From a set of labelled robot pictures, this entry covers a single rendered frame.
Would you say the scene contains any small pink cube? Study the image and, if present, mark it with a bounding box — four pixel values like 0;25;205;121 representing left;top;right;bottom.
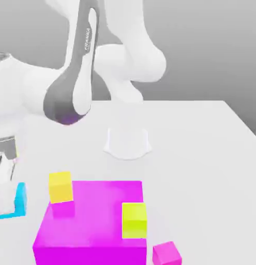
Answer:
152;241;183;265

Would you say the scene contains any small yellow cube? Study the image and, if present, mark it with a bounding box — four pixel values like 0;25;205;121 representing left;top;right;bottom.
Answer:
48;171;74;205

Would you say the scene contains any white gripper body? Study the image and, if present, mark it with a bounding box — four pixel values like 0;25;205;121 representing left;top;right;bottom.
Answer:
0;156;17;216

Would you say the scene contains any large magenta box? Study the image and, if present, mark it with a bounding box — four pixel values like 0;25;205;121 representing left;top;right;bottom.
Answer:
32;180;148;265

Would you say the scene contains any small lime cube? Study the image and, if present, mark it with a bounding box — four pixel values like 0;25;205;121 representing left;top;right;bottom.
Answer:
122;202;148;239

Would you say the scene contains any small cyan cube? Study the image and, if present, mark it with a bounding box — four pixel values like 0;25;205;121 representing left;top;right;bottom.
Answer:
0;182;27;220

